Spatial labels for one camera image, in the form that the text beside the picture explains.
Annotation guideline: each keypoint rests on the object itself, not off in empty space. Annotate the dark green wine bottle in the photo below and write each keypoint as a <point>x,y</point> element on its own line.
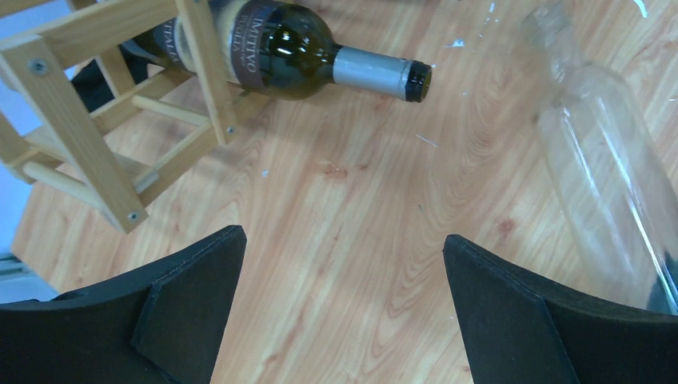
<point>287,51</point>

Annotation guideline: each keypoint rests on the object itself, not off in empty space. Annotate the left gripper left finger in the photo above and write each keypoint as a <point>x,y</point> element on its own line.
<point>159,323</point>

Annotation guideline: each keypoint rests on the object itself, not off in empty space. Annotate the wooden wine rack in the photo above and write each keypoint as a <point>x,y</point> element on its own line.
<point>69,151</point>

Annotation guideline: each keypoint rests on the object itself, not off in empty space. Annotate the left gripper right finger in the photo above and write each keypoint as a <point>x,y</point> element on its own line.
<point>520,327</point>

